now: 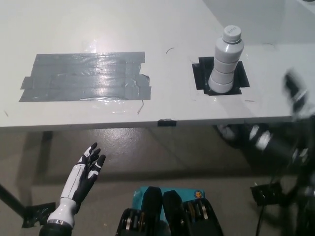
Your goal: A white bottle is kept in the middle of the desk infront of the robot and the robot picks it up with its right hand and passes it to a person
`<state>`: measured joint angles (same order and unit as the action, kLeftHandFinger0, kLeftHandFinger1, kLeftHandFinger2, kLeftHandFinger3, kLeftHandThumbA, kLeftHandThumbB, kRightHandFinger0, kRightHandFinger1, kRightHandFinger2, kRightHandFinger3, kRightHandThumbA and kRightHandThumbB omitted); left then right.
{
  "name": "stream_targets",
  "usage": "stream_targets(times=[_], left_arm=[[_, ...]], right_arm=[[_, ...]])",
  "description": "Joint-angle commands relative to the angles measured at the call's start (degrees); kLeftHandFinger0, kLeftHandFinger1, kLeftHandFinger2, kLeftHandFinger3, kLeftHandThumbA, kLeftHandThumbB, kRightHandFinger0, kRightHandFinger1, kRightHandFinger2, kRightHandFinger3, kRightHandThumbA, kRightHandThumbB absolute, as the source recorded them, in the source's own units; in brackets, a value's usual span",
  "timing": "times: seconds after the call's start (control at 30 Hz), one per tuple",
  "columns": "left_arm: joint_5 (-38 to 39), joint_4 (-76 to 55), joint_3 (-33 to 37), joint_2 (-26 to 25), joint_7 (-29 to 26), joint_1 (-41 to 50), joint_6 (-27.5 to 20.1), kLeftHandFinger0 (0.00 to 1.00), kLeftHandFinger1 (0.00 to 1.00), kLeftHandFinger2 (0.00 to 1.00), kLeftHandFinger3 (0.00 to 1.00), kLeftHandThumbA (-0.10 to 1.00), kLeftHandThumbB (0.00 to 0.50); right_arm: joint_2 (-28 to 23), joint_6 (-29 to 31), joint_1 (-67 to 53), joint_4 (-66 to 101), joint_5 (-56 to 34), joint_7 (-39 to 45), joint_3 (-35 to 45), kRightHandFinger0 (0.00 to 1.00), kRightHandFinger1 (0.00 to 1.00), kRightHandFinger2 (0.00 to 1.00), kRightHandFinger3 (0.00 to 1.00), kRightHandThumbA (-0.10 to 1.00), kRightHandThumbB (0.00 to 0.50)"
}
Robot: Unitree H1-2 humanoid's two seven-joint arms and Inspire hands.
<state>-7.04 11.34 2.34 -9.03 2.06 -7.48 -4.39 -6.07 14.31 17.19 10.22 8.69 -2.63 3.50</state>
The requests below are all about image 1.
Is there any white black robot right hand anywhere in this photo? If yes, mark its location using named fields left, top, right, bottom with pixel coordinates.
left=218, top=124, right=272, bottom=151

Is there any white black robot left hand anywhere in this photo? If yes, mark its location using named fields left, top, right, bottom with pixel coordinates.
left=47, top=142, right=107, bottom=227

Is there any white ribbed plastic bottle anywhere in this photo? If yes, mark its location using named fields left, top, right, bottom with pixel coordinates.
left=208, top=24, right=245, bottom=94

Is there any teal robot body top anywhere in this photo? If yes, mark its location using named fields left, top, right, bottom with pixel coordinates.
left=131, top=186, right=206, bottom=222

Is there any black stand leg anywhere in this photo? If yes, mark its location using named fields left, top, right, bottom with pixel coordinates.
left=0, top=183, right=27, bottom=217

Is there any black tape square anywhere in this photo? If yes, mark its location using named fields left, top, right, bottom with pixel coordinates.
left=191, top=57, right=251, bottom=96

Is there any small black tape strip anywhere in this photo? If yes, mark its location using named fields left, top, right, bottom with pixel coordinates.
left=157, top=118, right=178, bottom=127

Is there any black floor bracket with cable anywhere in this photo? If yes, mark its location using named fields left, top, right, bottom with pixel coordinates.
left=250, top=183, right=297, bottom=207

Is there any grey duct tape patch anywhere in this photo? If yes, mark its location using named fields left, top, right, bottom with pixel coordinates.
left=19, top=51, right=152, bottom=102

